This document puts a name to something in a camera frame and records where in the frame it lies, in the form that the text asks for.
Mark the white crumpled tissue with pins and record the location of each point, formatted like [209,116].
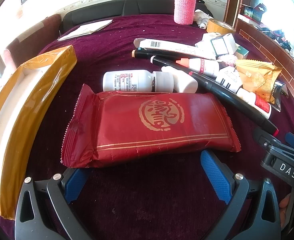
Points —
[201,18]

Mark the yellow taped cardboard tray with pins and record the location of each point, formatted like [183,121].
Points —
[34,100]

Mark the red foil packet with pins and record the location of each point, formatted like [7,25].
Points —
[147,127]

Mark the white bottle red label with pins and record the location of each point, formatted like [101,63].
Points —
[255,101]

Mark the small white dropper bottle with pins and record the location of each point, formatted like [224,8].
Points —
[184,81]

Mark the white glue bottle orange cap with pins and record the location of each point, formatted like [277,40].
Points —
[201,66]

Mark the wooden cabinet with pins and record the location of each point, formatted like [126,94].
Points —
[261,42]

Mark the green and white box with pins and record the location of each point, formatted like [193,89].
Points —
[241,52]

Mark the pink pouch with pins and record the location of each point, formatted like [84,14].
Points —
[229,60]

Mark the long white carton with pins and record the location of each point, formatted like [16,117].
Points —
[174,47]

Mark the black marker red ends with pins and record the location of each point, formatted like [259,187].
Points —
[231,97]

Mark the white box dark face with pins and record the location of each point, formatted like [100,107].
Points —
[223,45]

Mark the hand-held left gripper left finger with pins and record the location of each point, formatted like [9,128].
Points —
[74,187]

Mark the black foil sachet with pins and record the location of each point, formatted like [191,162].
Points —
[279,91]

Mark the brown fabric armchair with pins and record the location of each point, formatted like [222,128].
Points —
[34,37]

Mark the person's right hand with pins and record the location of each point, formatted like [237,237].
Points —
[285,212]

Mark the black leather sofa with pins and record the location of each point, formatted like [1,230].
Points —
[107,13]

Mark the white medicine box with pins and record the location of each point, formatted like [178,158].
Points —
[229,78]

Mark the pink knitted bottle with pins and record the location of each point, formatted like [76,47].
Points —
[185,7]

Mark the yellow snack packet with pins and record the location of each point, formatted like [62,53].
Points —
[258,77]

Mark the brown tape roll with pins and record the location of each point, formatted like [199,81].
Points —
[220,26]

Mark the large white medicine bottle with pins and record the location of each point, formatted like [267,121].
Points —
[127,81]

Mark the folded white papers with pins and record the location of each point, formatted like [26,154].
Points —
[87,28]

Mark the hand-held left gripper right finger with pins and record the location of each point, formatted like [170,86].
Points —
[216,177]

